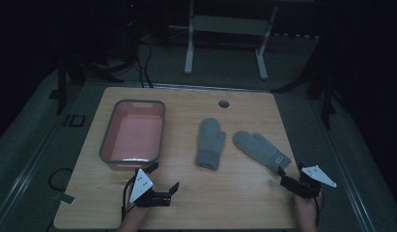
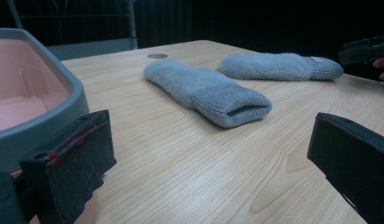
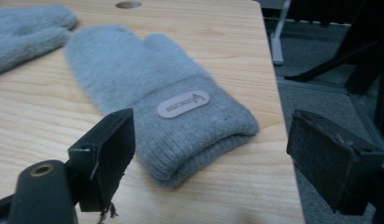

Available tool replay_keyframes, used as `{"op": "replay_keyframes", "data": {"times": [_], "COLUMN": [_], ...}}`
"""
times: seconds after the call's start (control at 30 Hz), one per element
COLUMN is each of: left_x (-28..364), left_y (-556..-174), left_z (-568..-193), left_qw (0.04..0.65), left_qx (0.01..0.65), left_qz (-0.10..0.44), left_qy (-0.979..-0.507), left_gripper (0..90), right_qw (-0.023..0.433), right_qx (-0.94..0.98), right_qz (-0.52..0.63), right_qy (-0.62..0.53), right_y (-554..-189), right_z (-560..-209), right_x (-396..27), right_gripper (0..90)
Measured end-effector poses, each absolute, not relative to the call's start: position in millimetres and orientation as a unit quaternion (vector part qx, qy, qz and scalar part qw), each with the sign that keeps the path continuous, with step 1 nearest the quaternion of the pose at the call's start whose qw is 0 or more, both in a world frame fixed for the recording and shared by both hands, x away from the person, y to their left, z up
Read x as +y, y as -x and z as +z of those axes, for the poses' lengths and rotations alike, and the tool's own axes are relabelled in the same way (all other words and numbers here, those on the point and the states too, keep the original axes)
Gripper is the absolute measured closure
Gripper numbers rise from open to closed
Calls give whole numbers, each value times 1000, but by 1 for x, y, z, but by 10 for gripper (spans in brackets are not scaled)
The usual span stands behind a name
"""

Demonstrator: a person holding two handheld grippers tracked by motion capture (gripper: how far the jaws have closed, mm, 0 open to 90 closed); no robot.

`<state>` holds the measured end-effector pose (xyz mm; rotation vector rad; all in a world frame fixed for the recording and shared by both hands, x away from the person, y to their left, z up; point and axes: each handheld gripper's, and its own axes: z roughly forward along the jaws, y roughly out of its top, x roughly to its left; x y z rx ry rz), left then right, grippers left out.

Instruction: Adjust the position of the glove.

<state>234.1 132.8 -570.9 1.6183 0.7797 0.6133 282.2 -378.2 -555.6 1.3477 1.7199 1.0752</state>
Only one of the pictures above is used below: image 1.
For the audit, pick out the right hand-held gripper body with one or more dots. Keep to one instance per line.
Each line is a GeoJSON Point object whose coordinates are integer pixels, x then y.
{"type": "Point", "coordinates": [307, 185]}

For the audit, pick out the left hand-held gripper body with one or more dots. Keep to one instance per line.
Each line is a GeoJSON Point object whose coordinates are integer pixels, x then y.
{"type": "Point", "coordinates": [140, 185]}

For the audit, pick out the grey mitten with label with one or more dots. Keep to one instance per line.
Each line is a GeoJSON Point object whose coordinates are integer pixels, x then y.
{"type": "Point", "coordinates": [259, 148]}

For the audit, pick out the pink basin with grey rim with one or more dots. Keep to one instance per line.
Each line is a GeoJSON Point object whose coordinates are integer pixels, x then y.
{"type": "Point", "coordinates": [135, 135]}

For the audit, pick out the plain grey mitten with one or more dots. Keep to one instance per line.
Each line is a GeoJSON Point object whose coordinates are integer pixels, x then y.
{"type": "Point", "coordinates": [209, 145]}

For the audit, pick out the person's right hand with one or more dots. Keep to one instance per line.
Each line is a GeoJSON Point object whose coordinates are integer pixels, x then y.
{"type": "Point", "coordinates": [305, 209]}

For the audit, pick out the person's left hand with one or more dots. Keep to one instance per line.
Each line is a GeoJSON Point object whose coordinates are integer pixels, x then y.
{"type": "Point", "coordinates": [135, 217]}

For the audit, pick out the black stand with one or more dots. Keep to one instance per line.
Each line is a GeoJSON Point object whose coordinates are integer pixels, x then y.
{"type": "Point", "coordinates": [326, 106]}
{"type": "Point", "coordinates": [61, 87]}

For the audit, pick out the grey tape piece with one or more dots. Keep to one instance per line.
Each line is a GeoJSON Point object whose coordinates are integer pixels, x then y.
{"type": "Point", "coordinates": [65, 198]}

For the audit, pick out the round table grommet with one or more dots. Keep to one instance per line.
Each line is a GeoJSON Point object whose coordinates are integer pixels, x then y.
{"type": "Point", "coordinates": [223, 103]}

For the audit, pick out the white metal stand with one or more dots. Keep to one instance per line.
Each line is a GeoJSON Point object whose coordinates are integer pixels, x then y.
{"type": "Point", "coordinates": [188, 48]}

